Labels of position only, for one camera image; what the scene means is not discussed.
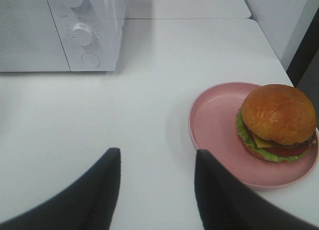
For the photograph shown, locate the white timer knob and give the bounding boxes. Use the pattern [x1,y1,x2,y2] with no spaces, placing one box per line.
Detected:
[71,23,94,47]

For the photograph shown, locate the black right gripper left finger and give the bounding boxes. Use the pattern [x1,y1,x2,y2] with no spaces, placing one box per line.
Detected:
[0,148,121,230]

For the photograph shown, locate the round white door button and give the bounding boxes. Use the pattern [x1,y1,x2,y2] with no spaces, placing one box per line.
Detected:
[81,53,100,68]

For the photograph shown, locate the white microwave oven body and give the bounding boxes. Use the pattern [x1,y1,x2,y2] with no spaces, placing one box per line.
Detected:
[47,0,126,72]

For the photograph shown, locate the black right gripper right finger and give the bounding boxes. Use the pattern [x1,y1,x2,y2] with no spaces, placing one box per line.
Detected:
[194,149,317,230]

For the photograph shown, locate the white microwave door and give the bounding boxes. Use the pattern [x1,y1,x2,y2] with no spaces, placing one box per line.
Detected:
[0,0,69,72]

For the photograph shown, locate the pink round plate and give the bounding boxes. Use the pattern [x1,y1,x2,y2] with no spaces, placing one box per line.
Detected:
[188,82,319,189]

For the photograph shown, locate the toy hamburger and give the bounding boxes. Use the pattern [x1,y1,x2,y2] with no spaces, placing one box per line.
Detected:
[235,84,317,163]

